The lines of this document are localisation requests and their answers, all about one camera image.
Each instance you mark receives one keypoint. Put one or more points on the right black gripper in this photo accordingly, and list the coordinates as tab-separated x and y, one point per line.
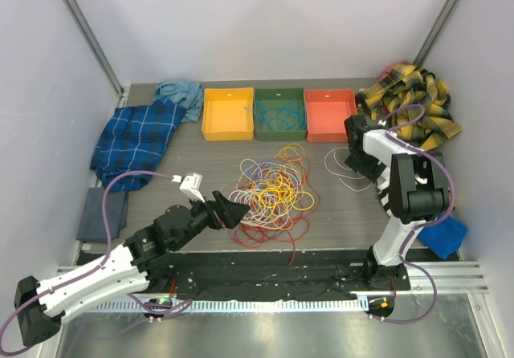
369	171

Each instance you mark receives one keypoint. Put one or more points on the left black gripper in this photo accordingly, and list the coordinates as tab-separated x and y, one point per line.
222	210

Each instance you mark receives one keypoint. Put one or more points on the yellow plastic bin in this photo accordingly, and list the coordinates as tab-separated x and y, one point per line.
228	114

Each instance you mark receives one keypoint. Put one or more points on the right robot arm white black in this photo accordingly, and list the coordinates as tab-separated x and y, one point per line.
386	258

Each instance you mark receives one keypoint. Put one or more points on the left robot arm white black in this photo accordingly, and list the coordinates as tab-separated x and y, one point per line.
43	306

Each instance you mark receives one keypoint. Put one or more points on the red plastic bin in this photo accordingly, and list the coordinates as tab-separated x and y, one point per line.
326	112

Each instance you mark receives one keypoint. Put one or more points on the black white striped cloth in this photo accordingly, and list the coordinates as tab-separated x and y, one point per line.
400	194

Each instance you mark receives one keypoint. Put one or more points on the yellow plaid shirt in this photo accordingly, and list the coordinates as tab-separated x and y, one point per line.
414	102

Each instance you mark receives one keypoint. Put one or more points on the pink cloth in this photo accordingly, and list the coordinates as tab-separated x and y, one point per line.
386	72

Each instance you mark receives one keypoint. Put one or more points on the green plastic bin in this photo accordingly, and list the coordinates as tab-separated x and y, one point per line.
280	114

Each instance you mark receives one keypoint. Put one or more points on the blue plaid cloth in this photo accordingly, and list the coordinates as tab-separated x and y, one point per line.
133	143

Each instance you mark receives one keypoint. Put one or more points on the light blue cloth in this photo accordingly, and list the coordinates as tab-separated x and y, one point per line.
187	94

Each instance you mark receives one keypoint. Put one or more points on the grey folded cloth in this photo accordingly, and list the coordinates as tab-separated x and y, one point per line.
91	226

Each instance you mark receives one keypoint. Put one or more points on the bright blue cloth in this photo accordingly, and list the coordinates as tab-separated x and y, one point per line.
445	238

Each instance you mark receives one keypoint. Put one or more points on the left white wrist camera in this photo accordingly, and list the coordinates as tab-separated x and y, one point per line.
190	185

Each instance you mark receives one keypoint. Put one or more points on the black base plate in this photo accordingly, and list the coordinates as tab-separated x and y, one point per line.
273	275

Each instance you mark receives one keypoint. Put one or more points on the slotted cable duct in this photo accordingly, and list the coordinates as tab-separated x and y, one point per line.
127	305

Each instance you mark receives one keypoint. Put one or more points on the right aluminium frame post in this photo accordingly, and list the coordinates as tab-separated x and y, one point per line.
442	19

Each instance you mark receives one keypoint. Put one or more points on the aluminium frame post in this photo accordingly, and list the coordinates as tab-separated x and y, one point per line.
442	19
80	20

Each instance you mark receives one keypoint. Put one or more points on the left aluminium frame post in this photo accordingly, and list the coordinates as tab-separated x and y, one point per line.
80	20

